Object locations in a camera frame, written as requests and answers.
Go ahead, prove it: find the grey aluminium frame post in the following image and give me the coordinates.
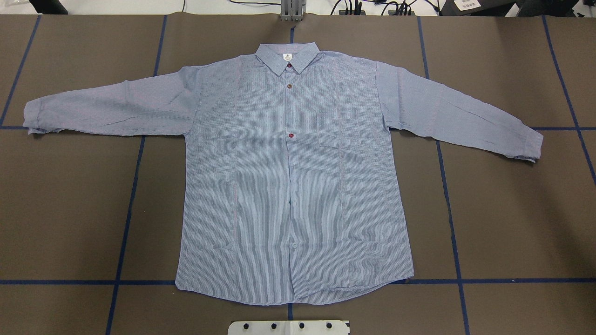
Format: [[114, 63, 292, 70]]
[[280, 0, 306, 21]]

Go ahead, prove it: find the brown table cover mat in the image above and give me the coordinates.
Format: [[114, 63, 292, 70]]
[[1, 12, 595, 335]]

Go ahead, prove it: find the blue striped button shirt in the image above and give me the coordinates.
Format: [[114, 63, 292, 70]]
[[23, 43, 543, 306]]

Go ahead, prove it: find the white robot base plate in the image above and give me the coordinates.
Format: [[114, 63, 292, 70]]
[[227, 320, 351, 335]]

